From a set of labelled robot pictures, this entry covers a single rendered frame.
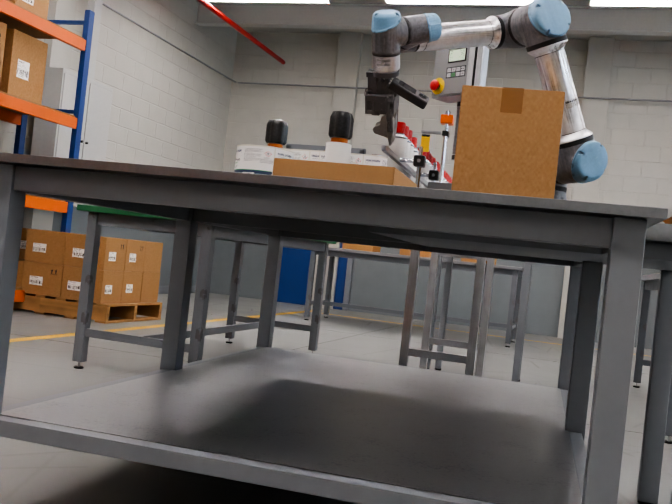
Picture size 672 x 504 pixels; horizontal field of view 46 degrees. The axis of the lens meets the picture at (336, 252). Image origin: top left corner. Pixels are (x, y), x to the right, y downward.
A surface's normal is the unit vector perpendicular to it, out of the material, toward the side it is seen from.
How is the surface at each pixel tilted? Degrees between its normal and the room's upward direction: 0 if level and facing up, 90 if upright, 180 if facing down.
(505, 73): 90
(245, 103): 90
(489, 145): 90
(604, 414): 90
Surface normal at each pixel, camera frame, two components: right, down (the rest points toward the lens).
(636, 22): -0.29, -0.04
